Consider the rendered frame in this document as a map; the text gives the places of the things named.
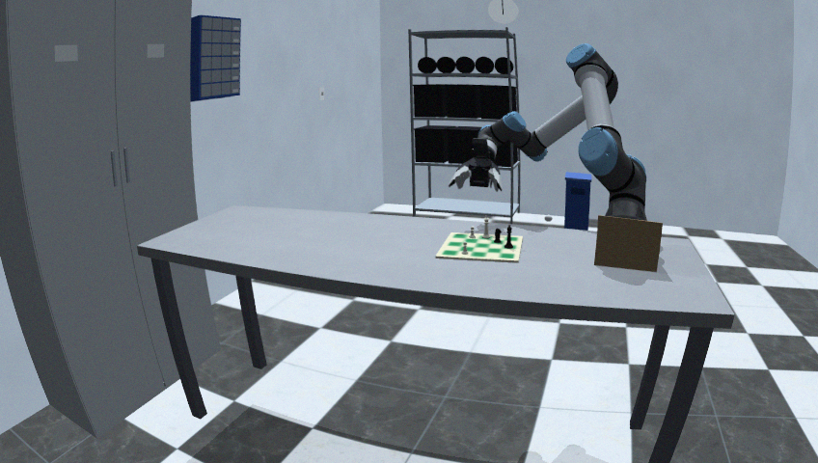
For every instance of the white king chess piece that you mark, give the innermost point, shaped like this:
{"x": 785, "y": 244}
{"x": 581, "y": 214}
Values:
{"x": 486, "y": 234}

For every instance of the green and cream chessboard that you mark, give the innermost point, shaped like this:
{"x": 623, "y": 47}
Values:
{"x": 484, "y": 249}

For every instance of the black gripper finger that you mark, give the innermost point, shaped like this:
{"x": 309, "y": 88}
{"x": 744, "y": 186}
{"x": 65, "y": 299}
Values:
{"x": 494, "y": 172}
{"x": 461, "y": 174}

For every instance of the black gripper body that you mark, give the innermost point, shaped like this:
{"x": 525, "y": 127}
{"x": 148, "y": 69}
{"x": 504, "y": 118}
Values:
{"x": 479, "y": 175}

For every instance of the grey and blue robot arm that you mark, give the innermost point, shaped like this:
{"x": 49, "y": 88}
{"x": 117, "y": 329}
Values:
{"x": 602, "y": 153}

